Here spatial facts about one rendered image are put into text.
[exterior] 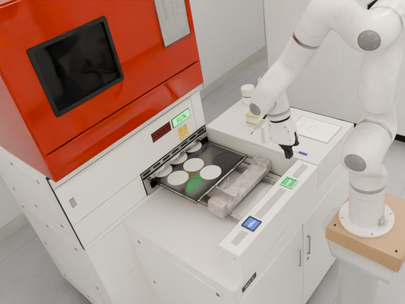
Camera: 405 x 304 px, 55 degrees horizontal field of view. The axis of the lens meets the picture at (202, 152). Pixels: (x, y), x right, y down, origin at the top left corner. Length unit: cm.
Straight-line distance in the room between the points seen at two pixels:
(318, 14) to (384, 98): 29
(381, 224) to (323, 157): 37
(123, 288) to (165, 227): 46
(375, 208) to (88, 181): 106
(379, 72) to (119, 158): 103
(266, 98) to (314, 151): 56
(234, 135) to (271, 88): 67
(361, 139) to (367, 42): 33
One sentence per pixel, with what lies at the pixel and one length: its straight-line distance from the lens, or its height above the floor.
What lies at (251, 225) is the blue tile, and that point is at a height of 96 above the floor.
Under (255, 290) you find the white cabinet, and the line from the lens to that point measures 162.
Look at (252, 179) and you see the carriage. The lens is 176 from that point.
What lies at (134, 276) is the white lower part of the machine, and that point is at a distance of 205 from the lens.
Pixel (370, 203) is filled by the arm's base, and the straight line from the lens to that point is 145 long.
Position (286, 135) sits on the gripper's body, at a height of 122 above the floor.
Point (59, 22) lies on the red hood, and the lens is 135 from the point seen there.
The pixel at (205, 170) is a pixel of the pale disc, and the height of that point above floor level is 90.
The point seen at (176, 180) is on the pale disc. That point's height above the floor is 90.
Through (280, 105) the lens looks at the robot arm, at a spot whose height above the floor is 133.
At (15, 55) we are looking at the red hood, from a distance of 129.
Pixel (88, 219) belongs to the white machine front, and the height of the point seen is 96.
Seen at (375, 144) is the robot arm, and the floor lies 130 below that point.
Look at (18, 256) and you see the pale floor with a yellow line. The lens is 319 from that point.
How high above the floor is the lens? 204
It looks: 36 degrees down
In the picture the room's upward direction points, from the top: 11 degrees counter-clockwise
